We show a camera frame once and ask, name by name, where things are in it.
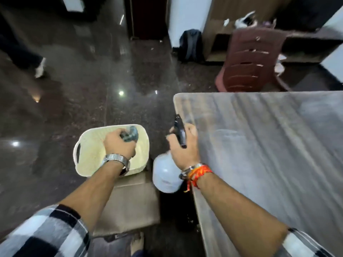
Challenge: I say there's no person's right hand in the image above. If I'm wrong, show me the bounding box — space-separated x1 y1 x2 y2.
166 123 201 171

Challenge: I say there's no person's left hand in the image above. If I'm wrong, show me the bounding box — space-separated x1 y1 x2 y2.
103 128 137 160

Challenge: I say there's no grey cleaning cloth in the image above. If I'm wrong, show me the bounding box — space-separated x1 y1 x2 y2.
120 126 139 143

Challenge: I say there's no white spray bottle black nozzle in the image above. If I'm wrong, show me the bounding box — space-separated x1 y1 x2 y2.
152 114 191 194

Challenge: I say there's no person's left forearm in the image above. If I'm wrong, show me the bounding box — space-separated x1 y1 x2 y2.
58 160 125 234

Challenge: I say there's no person's right forearm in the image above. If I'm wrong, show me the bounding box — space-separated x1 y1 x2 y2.
196 172 289 257

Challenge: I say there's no silver wristwatch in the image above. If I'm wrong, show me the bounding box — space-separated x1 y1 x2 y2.
100 153 131 176

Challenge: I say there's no cream plastic basket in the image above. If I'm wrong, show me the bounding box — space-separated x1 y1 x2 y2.
73 124 150 177

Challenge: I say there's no orange thread wristband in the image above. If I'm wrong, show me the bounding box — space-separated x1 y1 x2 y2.
184 165 214 193

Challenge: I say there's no beige stool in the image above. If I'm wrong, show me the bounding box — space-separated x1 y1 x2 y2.
91 171 161 238

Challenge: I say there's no black backpack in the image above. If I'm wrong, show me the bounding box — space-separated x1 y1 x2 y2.
173 29 205 63

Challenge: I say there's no maroon plastic chair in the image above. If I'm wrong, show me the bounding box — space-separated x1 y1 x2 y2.
215 27 292 93

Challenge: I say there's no dark red wooden door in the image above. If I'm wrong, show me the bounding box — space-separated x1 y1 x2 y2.
124 0 170 40

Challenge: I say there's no black and white object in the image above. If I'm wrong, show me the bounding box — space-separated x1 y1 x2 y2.
235 11 258 29

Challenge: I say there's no brown wooden desk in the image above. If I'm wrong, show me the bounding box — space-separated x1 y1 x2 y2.
202 0 343 64

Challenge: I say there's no silver metal bracelet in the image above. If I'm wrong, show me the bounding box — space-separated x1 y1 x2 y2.
179 163 204 180

